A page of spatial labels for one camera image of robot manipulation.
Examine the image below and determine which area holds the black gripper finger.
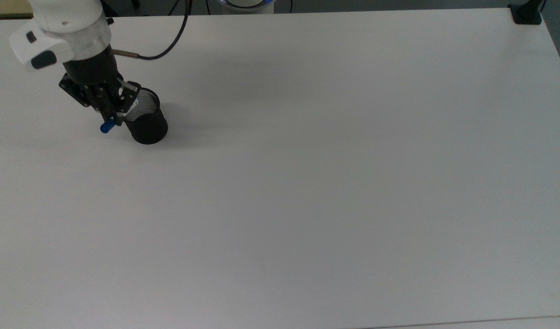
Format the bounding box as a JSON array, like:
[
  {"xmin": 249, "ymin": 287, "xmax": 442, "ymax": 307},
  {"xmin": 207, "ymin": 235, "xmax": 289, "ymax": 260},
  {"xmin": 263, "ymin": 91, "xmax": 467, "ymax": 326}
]
[
  {"xmin": 97, "ymin": 91, "xmax": 117, "ymax": 123},
  {"xmin": 116, "ymin": 92, "xmax": 139, "ymax": 125}
]

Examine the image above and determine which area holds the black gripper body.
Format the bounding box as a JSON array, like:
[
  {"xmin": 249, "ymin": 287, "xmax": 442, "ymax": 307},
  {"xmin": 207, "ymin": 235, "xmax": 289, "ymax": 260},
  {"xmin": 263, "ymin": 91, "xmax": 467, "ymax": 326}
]
[{"xmin": 58, "ymin": 46, "xmax": 142, "ymax": 108}]

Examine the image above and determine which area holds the blue and white marker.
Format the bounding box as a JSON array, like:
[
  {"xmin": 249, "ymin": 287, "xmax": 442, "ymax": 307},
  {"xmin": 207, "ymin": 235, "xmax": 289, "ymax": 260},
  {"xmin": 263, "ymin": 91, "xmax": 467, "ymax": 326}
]
[{"xmin": 100, "ymin": 98, "xmax": 143, "ymax": 134}]

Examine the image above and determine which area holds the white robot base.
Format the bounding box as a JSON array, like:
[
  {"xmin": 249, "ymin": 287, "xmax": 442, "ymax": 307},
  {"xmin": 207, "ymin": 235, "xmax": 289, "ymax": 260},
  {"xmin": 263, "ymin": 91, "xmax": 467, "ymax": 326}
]
[{"xmin": 207, "ymin": 0, "xmax": 277, "ymax": 15}]

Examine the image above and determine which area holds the black mesh pen cup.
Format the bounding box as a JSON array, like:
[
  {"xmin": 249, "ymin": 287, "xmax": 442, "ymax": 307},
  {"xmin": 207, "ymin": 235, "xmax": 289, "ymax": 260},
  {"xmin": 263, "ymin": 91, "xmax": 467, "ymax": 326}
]
[{"xmin": 123, "ymin": 88, "xmax": 169, "ymax": 145}]

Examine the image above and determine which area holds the yellow wooden desk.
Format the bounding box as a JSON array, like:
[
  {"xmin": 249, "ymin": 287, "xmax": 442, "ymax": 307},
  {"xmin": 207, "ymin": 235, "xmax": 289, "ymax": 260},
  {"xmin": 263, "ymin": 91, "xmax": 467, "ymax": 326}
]
[{"xmin": 0, "ymin": 0, "xmax": 35, "ymax": 19}]

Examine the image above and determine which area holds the black table corner clamp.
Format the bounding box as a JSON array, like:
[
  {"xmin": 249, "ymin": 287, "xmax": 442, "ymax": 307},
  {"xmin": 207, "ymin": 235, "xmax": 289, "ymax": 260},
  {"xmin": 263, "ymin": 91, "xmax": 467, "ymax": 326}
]
[{"xmin": 508, "ymin": 0, "xmax": 546, "ymax": 25}]

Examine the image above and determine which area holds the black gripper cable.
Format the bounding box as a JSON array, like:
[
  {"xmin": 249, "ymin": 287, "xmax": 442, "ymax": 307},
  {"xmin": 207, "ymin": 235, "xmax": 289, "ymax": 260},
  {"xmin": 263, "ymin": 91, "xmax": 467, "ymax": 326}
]
[{"xmin": 110, "ymin": 0, "xmax": 191, "ymax": 60}]

